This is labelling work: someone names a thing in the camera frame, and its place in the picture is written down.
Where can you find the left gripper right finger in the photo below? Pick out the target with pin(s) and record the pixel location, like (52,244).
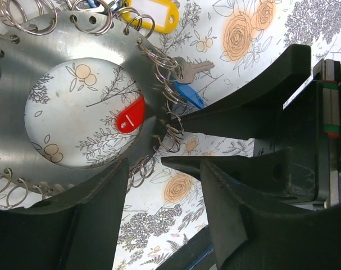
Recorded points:
(250,230)

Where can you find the floral patterned mat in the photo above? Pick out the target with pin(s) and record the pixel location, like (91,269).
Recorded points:
(71,111)

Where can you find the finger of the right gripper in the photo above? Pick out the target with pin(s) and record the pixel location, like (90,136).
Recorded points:
(253,108)
(243,174)

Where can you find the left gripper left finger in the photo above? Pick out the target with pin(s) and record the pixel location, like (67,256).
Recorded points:
(76,229)

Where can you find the red key tag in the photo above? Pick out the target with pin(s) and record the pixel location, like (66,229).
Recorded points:
(132,116)

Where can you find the blue key tag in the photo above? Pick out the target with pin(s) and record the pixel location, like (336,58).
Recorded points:
(189,94)

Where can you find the metal ring disc with keyrings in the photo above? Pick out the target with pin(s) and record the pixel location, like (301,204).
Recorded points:
(31,49)

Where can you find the silver key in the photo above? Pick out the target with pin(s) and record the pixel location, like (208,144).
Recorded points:
(189,70)

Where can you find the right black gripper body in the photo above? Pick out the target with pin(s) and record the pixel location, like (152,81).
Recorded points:
(311,123)

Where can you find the yellow key tag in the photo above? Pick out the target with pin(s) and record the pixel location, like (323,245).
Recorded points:
(162,15)

